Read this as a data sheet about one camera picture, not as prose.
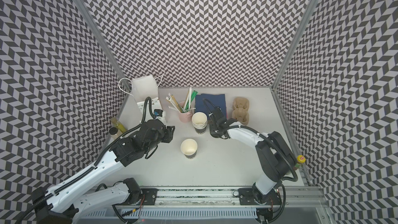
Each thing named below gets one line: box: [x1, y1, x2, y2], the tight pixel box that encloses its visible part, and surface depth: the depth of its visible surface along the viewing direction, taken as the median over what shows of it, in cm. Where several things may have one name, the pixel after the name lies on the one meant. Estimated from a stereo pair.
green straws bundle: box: [183, 87, 199, 112], surface depth 95 cm
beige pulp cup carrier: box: [231, 96, 250, 126], surface depth 98 cm
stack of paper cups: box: [191, 111, 208, 135], surface depth 88 cm
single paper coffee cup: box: [180, 138, 198, 160], surface depth 82 cm
